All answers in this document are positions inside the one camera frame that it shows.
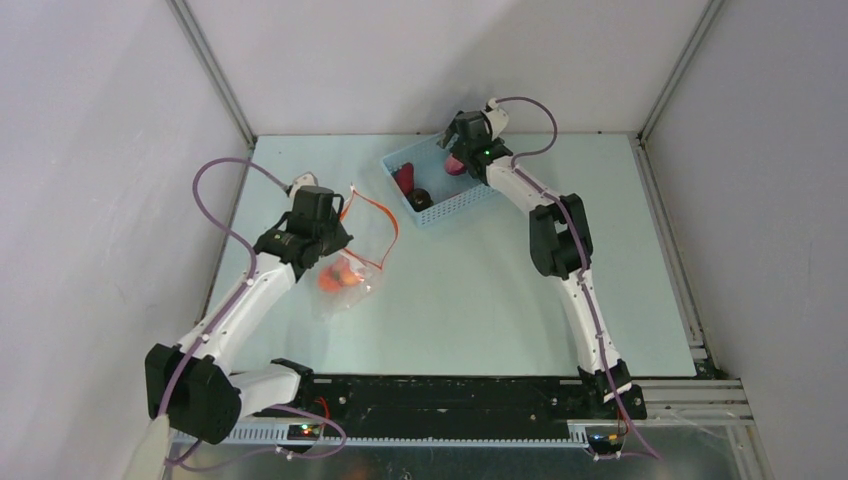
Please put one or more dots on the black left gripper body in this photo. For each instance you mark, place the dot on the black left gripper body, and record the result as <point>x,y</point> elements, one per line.
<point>332,235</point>

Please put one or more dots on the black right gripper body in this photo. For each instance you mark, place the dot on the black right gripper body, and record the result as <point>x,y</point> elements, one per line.
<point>452,137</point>

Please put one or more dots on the clear zip bag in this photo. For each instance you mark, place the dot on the clear zip bag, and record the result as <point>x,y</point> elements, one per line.
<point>375,230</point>

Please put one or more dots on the dark red toy fruit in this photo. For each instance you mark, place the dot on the dark red toy fruit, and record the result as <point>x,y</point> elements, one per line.
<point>404,178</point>

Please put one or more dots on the orange peach toy fruit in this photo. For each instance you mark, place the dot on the orange peach toy fruit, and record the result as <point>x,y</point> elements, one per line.
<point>347,275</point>

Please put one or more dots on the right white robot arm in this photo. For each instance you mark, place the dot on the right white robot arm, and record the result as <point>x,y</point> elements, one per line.
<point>560,243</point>

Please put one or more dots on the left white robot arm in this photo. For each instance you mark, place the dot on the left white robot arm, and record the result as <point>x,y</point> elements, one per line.
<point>193,384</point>

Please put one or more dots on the light blue perforated basket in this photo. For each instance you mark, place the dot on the light blue perforated basket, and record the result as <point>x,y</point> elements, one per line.
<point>449,194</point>

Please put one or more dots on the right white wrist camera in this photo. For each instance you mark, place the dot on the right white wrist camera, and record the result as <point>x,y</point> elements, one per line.
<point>496,118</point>

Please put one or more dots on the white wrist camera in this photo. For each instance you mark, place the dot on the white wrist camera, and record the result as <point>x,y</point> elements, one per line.
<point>496,118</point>
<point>308,179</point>

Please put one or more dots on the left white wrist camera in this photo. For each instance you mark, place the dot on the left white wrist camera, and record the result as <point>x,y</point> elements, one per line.
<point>308,179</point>

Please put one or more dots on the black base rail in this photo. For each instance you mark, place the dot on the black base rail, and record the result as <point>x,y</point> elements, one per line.
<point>463,408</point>

